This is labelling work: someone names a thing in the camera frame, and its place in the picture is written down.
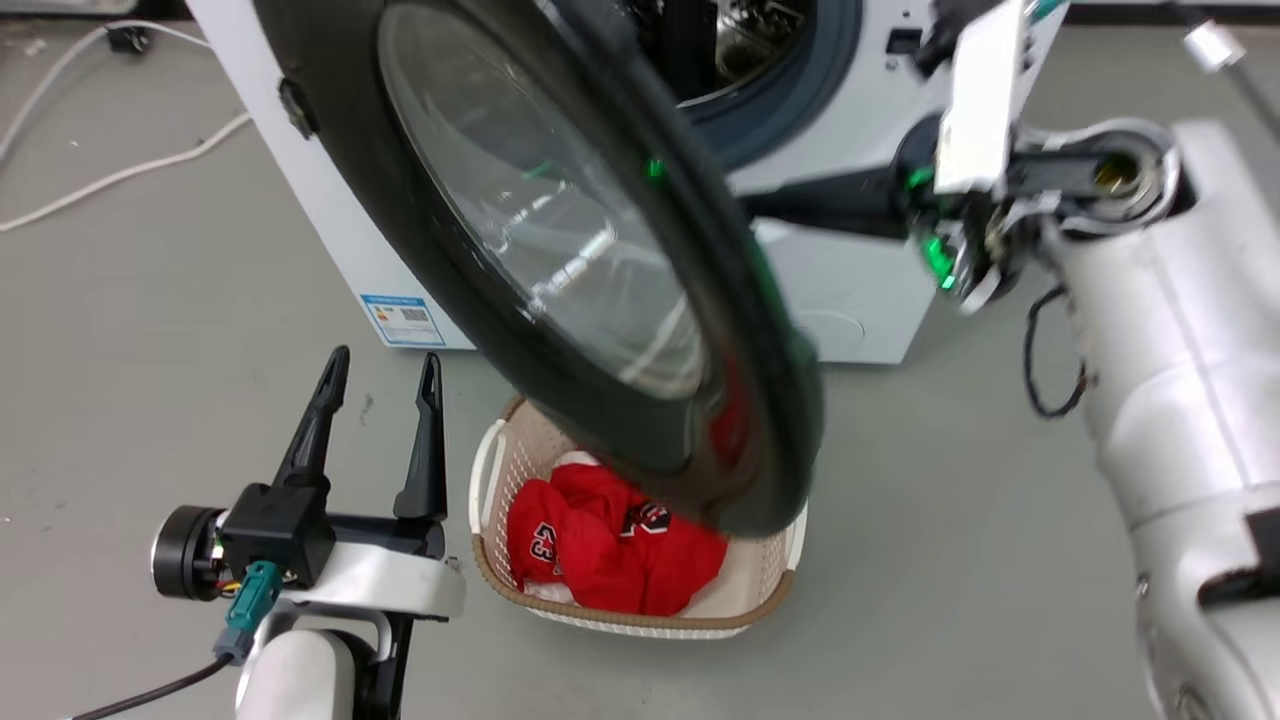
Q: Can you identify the blue energy label sticker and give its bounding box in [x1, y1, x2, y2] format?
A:
[360, 293, 447, 349]

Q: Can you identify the white washing machine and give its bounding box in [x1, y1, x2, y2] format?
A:
[185, 0, 1071, 367]

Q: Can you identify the red basketball jersey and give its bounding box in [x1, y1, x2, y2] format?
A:
[506, 462, 730, 617]

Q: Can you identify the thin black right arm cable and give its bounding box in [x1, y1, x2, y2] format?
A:
[1021, 284, 1090, 420]

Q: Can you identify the grey hose with metal fitting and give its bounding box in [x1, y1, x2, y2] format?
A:
[1168, 0, 1280, 143]

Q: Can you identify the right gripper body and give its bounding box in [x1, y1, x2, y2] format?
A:
[893, 113, 1025, 315]

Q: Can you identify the black round glass washer door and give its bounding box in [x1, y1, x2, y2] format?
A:
[250, 0, 827, 541]

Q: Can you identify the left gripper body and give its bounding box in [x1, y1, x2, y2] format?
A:
[151, 482, 467, 622]

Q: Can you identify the white floor cable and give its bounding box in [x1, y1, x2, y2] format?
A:
[0, 20, 213, 166]
[0, 112, 253, 234]

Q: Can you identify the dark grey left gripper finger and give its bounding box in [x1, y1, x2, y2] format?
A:
[392, 351, 449, 523]
[271, 345, 352, 493]

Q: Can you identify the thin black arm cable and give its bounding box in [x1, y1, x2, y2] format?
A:
[68, 654, 237, 720]
[1021, 284, 1090, 420]

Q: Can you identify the teal cable connector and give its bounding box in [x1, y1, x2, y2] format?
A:
[212, 560, 284, 667]

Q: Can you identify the white garment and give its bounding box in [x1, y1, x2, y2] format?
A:
[519, 577, 582, 608]

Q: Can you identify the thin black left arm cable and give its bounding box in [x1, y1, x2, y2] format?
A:
[68, 654, 237, 720]

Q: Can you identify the beige woven laundry basket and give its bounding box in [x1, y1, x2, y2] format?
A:
[468, 394, 809, 641]

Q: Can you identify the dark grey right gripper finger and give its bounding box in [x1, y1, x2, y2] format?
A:
[738, 164, 913, 242]

